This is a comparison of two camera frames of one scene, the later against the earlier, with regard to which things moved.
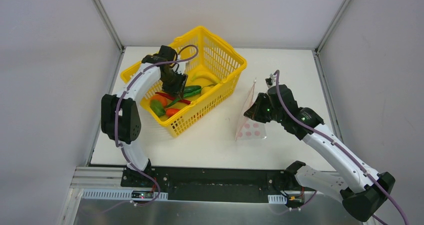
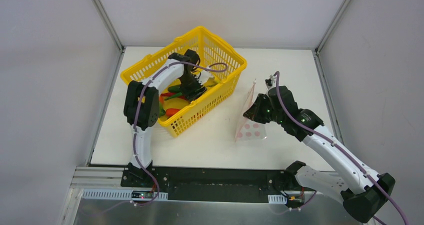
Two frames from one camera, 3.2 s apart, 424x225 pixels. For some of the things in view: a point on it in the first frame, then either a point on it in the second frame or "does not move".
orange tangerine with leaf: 158,103 does not move
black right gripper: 255,110 does not move
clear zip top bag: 250,128 does not move
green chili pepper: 185,96 → 176,95
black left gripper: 175,87 → 192,90
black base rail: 212,184 does not move
